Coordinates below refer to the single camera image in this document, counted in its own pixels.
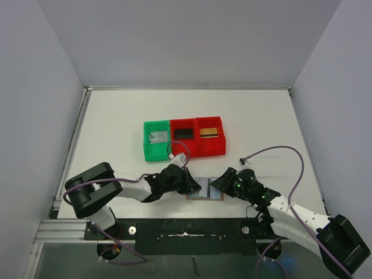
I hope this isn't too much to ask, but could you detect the right red plastic bin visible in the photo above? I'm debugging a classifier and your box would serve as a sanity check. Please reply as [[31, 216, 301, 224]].
[[195, 116, 226, 158]]

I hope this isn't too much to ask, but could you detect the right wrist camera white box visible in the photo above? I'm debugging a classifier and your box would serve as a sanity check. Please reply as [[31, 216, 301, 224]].
[[239, 156, 251, 170]]

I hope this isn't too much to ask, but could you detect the green plastic bin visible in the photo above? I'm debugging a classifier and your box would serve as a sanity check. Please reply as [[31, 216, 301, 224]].
[[143, 120, 170, 162]]

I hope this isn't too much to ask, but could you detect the silver card in green bin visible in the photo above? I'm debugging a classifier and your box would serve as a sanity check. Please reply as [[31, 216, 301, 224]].
[[149, 131, 169, 144]]

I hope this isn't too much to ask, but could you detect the middle red plastic bin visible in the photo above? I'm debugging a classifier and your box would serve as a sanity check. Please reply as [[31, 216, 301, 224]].
[[170, 119, 198, 158]]

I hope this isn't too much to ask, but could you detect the white silver VIP card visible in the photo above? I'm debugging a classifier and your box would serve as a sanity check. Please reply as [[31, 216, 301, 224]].
[[199, 177, 212, 199]]

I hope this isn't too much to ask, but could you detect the aluminium front rail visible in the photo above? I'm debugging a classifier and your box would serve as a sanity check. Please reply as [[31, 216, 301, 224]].
[[33, 216, 348, 245]]

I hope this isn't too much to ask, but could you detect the brown leather card holder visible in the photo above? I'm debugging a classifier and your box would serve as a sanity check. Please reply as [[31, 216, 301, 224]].
[[187, 177, 224, 201]]

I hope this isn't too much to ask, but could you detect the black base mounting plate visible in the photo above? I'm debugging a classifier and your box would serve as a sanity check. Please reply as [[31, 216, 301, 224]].
[[83, 217, 293, 256]]

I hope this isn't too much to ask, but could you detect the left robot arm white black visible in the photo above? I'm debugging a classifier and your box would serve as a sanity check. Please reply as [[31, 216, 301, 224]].
[[63, 162, 201, 231]]

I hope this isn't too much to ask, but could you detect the gold card in bin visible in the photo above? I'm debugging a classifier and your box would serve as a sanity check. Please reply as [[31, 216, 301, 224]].
[[199, 127, 219, 138]]

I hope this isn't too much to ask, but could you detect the red plastic bin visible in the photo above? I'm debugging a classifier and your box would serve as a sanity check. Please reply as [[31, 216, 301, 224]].
[[170, 119, 198, 158], [195, 116, 226, 158]]

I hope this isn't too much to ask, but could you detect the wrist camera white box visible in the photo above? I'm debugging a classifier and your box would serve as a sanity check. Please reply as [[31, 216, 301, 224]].
[[169, 153, 188, 169], [239, 156, 251, 170]]

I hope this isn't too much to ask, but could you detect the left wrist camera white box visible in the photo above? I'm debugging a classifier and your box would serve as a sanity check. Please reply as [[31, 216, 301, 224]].
[[169, 153, 188, 169]]

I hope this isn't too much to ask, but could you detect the black card in bin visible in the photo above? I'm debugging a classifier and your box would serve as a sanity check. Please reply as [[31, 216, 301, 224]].
[[174, 128, 194, 140]]

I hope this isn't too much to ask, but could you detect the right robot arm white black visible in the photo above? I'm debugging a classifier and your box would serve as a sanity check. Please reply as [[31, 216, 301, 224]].
[[211, 167, 371, 278]]

